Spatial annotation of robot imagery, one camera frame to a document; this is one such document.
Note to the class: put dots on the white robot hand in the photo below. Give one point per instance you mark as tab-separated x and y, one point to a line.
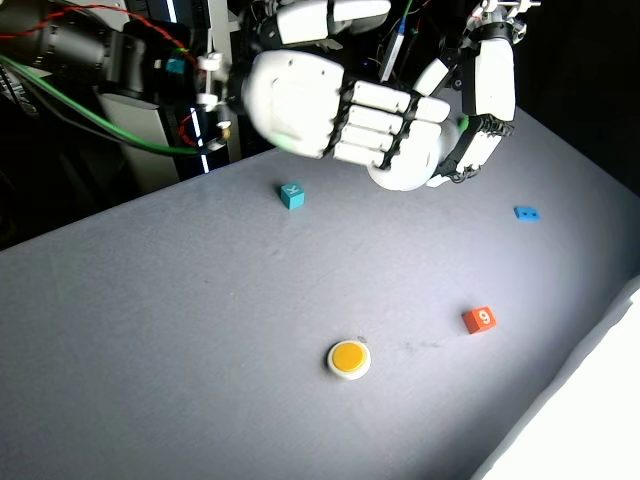
300	100
495	80

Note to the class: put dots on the small green cylinder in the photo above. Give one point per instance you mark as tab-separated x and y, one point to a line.
464	123

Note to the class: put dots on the teal letter cube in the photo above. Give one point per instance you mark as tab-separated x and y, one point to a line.
292	195

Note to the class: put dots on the grey plug connector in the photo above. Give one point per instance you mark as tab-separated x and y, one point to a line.
395	50

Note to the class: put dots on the flat blue block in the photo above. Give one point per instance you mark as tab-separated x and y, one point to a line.
527	214

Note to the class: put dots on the orange number cube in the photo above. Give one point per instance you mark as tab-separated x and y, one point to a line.
479	320

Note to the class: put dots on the yellow button white rim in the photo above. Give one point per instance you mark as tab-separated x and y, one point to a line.
349	359

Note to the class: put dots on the grey table cloth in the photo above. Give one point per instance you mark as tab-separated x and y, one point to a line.
200	350

